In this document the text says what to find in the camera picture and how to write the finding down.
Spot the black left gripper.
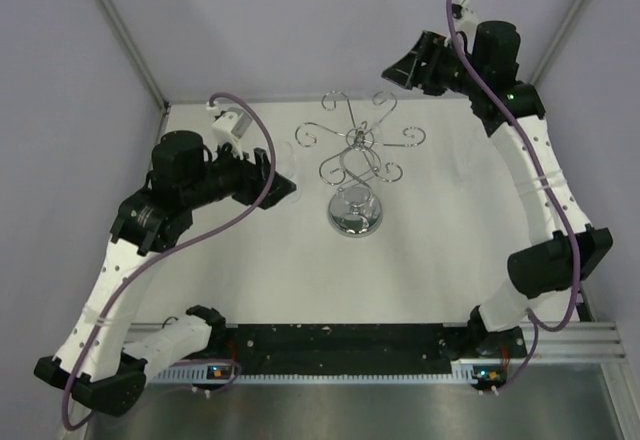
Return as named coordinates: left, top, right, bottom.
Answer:
left=182, top=136, right=295, bottom=209

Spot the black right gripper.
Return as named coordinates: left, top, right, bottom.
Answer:
left=381, top=32, right=484, bottom=99

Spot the round clear wine glass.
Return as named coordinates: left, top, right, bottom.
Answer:
left=275, top=141, right=302, bottom=206

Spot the ribbed clear flute glass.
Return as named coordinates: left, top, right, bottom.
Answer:
left=452, top=126, right=486, bottom=183

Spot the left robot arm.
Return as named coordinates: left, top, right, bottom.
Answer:
left=34, top=130, right=296, bottom=431

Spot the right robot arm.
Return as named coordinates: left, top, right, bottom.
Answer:
left=382, top=20, right=613, bottom=356

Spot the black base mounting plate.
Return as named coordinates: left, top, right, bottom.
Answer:
left=205, top=323, right=526, bottom=376

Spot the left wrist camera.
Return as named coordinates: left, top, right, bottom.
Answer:
left=212, top=108, right=253, bottom=158

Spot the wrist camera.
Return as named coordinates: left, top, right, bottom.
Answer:
left=212, top=108, right=253, bottom=158
left=452, top=0, right=479, bottom=40

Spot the chrome wire glass rack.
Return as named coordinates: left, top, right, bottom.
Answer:
left=294, top=91, right=427, bottom=238

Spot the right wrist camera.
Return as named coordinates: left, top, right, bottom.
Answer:
left=452, top=0, right=479, bottom=40

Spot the grey slotted cable duct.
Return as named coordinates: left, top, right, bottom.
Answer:
left=149, top=362, right=501, bottom=382

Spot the aluminium frame rail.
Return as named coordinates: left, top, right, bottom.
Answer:
left=124, top=317, right=628, bottom=362

